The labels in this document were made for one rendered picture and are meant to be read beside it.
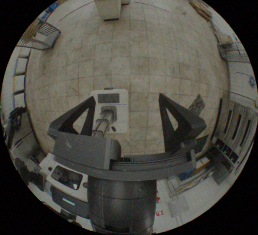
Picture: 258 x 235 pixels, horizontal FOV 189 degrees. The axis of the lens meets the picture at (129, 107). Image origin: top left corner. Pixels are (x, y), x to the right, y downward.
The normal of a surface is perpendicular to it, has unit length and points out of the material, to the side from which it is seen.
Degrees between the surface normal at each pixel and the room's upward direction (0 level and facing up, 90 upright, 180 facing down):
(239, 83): 90
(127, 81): 0
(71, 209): 90
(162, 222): 90
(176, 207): 90
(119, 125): 0
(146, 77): 0
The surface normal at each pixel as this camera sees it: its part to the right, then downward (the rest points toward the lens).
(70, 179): 0.00, -0.97
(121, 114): 0.04, 0.25
